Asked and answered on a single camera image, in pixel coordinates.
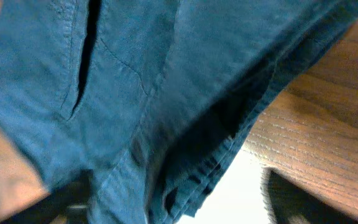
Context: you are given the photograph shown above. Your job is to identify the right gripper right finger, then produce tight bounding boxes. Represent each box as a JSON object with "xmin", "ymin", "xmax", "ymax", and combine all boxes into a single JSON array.
[{"xmin": 261, "ymin": 168, "xmax": 358, "ymax": 224}]

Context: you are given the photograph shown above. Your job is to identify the navy blue shorts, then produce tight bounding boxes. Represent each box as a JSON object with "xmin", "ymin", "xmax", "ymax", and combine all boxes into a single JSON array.
[{"xmin": 0, "ymin": 0, "xmax": 358, "ymax": 223}]

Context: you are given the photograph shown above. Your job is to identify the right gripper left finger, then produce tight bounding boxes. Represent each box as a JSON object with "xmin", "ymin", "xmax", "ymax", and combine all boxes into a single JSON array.
[{"xmin": 0, "ymin": 171, "xmax": 91, "ymax": 224}]

